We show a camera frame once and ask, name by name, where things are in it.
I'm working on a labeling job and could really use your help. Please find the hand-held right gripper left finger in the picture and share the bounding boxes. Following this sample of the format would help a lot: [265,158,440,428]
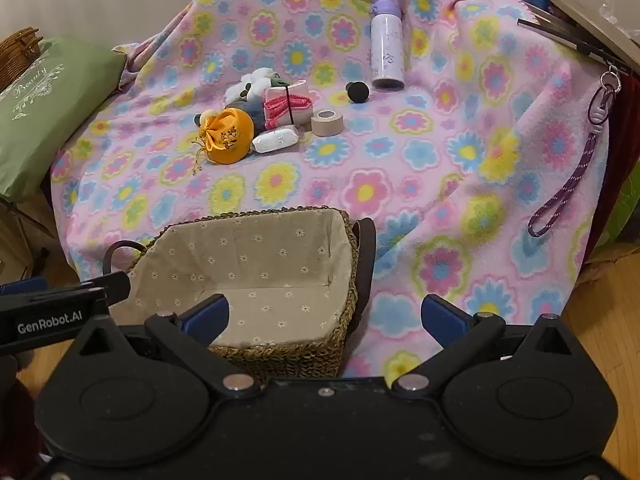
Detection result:
[70,294,262,398]

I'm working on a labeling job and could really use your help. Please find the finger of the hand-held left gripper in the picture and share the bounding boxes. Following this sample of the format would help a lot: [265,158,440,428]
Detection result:
[0,276,48,296]
[0,272,132,347]

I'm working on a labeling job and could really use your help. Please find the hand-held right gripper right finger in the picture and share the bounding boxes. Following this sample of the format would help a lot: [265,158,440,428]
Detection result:
[391,295,583,398]

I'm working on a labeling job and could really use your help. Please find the woven basket with cloth liner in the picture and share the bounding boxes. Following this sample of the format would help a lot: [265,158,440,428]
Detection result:
[102,205,377,378]

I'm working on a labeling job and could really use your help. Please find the orange satin pouch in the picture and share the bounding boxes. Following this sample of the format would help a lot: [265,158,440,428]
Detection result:
[192,110,256,173]

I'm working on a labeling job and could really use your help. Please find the white cotton pads packet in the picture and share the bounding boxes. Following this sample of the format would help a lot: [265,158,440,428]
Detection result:
[251,126,300,154]

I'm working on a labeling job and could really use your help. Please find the beige tape roll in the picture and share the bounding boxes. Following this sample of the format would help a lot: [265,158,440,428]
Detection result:
[311,110,344,137]

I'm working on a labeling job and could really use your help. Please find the pink white cloth bundle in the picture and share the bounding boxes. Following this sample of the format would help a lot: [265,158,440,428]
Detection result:
[263,81,314,130]

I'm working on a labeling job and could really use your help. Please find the pink floral fleece blanket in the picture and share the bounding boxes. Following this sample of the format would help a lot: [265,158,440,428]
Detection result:
[47,0,613,377]

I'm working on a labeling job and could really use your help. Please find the green printed cushion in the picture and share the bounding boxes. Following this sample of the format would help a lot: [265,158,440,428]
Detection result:
[0,36,128,203]

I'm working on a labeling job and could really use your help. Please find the green bag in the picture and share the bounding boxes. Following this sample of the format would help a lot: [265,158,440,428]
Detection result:
[602,162,640,256]

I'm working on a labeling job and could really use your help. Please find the brown wicker basket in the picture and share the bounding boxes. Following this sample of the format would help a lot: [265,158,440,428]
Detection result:
[0,26,46,92]

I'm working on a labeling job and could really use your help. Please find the dark red cloth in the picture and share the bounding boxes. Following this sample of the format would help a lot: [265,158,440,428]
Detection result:
[582,72,640,261]

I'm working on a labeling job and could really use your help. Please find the purple white bottle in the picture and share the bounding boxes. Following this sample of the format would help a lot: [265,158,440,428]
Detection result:
[370,0,407,92]

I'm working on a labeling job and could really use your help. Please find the black metal bar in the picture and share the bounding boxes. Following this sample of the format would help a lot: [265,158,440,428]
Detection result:
[517,17,631,73]

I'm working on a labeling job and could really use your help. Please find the grey flat panel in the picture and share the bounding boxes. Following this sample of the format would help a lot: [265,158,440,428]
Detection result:
[542,0,640,76]

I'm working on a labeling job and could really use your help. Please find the clear plastic wrapper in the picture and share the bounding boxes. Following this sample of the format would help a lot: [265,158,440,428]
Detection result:
[597,0,628,28]

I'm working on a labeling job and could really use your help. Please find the purple braided wrist strap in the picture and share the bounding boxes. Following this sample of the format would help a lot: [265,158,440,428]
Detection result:
[527,67,623,238]

